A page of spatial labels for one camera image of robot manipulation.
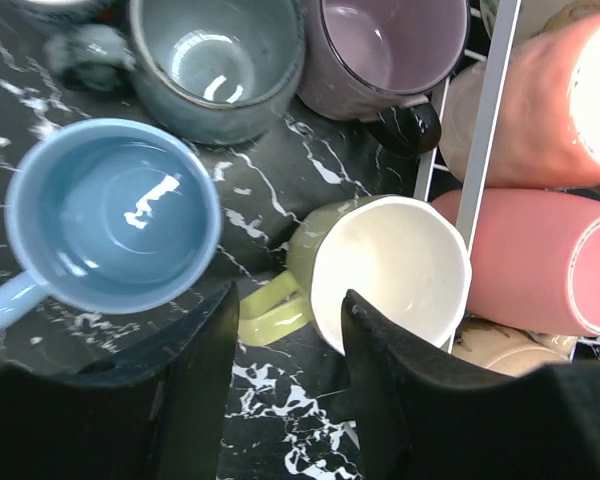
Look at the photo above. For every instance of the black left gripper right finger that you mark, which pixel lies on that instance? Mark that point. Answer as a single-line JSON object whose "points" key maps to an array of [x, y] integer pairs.
{"points": [[422, 413]]}

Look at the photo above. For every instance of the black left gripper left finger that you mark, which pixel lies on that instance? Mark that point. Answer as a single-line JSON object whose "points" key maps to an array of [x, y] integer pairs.
{"points": [[152, 411]]}

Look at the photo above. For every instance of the brown ceramic mug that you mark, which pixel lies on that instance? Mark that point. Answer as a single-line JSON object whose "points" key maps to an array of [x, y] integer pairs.
{"points": [[507, 350]]}

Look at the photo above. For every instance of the yellow green mug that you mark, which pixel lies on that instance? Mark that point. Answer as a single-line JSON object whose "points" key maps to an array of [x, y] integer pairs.
{"points": [[398, 253]]}

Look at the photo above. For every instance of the pink mug cream inside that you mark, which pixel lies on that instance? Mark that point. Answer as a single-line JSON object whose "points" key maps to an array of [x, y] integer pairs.
{"points": [[536, 261]]}

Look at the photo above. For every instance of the light blue mug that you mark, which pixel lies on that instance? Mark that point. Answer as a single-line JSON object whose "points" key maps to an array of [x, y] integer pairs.
{"points": [[108, 215]]}

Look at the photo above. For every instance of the salmon pink speckled mug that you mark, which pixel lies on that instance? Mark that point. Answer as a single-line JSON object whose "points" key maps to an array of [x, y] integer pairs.
{"points": [[548, 128]]}

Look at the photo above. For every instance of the grey green mug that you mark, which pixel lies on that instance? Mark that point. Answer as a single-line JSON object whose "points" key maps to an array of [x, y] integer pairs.
{"points": [[214, 72]]}

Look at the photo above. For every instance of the cream floral mug green inside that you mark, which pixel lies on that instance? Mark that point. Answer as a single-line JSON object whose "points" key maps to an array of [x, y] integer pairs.
{"points": [[539, 16]]}

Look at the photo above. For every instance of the mauve purple mug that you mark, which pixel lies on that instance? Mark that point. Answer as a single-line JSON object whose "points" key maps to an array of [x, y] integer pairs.
{"points": [[376, 61]]}

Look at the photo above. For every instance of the small white grey mug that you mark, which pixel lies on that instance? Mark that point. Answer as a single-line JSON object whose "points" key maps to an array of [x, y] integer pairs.
{"points": [[54, 14]]}

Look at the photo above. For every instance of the white wire dish rack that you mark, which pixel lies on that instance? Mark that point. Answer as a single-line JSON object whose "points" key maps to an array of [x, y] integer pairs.
{"points": [[468, 127]]}

